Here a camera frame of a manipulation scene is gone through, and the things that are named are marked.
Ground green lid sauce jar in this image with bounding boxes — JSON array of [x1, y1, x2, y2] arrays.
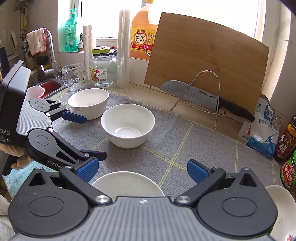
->
[[280, 151, 296, 191]]

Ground kitchen knife black handle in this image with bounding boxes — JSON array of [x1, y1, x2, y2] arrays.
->
[[160, 80, 255, 122]]

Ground teal towel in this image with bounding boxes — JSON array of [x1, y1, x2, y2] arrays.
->
[[3, 161, 55, 199]]

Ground orange cooking wine jug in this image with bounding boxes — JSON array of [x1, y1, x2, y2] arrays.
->
[[130, 1, 161, 60]]

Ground white bowl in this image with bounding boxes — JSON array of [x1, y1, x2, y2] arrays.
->
[[101, 104, 156, 149], [68, 88, 109, 121]]

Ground gloved left hand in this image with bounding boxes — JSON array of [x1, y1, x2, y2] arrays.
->
[[0, 143, 33, 170]]

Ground green dish soap bottle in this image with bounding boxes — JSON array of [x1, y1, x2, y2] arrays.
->
[[65, 9, 78, 52]]

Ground white bag roll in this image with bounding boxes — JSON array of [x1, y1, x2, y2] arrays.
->
[[83, 25, 94, 81]]

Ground pink striped cloth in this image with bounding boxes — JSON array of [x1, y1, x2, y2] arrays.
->
[[27, 28, 47, 56]]

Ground salt bag blue white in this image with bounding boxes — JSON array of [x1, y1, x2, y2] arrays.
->
[[238, 94, 280, 158]]

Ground plastic wrap roll tall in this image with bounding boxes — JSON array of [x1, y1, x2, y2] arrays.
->
[[117, 9, 130, 88]]

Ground grey dish mat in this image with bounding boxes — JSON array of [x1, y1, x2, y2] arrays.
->
[[53, 86, 280, 197]]

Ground dark vinegar bottle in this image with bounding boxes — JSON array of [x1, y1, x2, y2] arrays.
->
[[273, 115, 296, 162]]

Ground stacked white bowls right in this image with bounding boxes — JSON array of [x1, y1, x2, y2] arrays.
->
[[265, 185, 295, 240]]

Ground glass jar with lid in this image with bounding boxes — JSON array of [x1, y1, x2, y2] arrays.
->
[[89, 46, 117, 88]]

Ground bamboo cutting board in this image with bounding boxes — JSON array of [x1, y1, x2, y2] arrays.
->
[[144, 13, 269, 113]]

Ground wire board rack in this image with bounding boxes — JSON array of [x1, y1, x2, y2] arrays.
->
[[169, 70, 226, 131]]

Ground red basin in sink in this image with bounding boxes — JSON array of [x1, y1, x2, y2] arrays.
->
[[40, 80, 62, 97]]

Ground clear glass cup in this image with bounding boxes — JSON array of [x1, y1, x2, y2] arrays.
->
[[62, 63, 85, 92]]

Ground steel faucet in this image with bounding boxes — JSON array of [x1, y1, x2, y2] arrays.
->
[[41, 29, 58, 77]]

